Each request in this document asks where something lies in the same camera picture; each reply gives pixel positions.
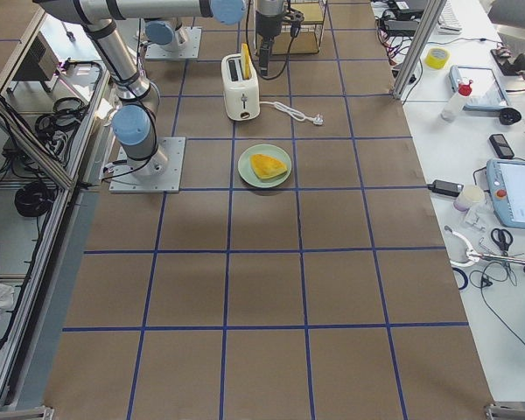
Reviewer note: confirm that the black power adapter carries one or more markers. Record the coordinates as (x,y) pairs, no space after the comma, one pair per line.
(445,188)

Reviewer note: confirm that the black scissors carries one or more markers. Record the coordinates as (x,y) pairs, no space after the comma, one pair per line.
(503,239)

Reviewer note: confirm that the squeeze bottle red cap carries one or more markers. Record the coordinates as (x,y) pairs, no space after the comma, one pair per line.
(457,102)

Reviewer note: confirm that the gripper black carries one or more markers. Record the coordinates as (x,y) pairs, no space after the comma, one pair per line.
(267,26)

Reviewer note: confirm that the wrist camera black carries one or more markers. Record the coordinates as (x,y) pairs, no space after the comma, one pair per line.
(294,18)

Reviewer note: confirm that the teach pendant far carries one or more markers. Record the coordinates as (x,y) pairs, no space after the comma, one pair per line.
(487,92)

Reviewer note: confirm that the wire basket wooden shelf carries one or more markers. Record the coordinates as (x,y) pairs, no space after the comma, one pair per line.
(308,40)

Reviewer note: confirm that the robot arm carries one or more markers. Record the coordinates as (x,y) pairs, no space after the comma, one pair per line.
(134,124)
(169,34)

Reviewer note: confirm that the yellow tape roll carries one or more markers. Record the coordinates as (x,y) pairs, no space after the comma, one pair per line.
(436,58)

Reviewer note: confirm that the aluminium frame post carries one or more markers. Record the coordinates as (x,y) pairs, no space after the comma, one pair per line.
(425,28)

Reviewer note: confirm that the white toaster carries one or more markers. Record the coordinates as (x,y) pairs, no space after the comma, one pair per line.
(241,97)

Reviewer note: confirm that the black round cap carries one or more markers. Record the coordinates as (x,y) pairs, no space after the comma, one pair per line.
(509,116)

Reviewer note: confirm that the white paper cup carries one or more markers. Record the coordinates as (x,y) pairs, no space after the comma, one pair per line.
(469,196)

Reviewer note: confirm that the teach pendant near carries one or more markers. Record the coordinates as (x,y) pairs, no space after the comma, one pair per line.
(506,182)

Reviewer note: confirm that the black phone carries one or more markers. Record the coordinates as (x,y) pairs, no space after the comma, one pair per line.
(501,146)

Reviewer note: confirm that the bread slice on plate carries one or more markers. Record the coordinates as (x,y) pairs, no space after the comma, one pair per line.
(267,167)

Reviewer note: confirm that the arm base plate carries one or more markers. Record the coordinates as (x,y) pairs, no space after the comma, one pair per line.
(161,174)
(190,51)

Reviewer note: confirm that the green plate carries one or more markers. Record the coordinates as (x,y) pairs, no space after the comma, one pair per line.
(247,174)

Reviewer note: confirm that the grey control box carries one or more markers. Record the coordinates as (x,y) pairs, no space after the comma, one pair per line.
(40,64)

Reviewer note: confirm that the bread slice in toaster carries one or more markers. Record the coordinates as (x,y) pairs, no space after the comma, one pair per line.
(246,62)

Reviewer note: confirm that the blue tape roll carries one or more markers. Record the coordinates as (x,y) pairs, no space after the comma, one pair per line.
(464,279)

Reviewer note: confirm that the teach pendant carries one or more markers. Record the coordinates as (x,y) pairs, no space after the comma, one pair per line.
(506,182)
(487,92)

